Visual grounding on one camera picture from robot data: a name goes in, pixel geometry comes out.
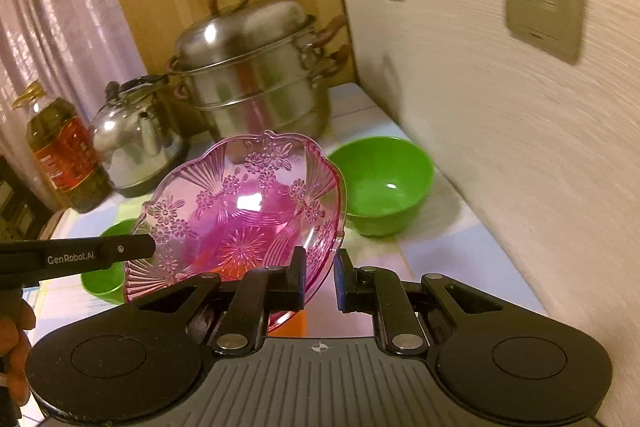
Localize stainless steel steamer pot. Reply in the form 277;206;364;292
166;0;354;140

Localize dark brown object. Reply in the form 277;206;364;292
12;79;114;214

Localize pink glass dish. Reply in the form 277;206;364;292
122;130;349;336

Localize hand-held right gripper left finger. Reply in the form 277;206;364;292
135;247;307;356

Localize person's left hand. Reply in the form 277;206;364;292
0;301;37;408

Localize plaid tablecloth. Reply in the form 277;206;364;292
20;82;547;344

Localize green plastic bowl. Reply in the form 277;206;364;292
80;218;151;306
327;136;435;238

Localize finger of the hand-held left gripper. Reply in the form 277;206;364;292
112;233;157;266

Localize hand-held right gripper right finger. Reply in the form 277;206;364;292
333;248;506;354

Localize black appliance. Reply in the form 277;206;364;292
0;156;66;242

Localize pink sheer curtain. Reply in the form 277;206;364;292
0;0;149;214

